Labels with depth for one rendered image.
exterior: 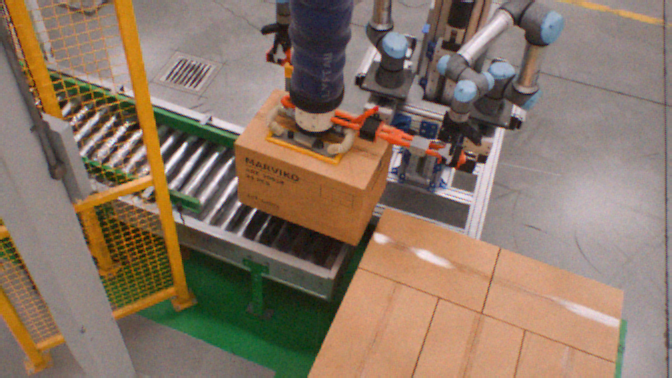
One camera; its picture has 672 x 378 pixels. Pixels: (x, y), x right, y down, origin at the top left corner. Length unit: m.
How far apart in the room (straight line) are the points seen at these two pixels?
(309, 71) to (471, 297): 1.29
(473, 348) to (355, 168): 0.93
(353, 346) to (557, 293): 1.00
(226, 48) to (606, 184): 2.85
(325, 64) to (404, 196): 1.49
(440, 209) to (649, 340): 1.32
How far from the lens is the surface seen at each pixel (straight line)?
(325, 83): 2.55
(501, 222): 4.11
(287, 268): 3.03
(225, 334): 3.49
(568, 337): 3.12
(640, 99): 5.38
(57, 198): 2.13
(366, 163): 2.75
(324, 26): 2.36
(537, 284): 3.22
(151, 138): 2.62
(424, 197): 3.82
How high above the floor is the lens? 3.08
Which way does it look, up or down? 49 degrees down
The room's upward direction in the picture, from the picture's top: 6 degrees clockwise
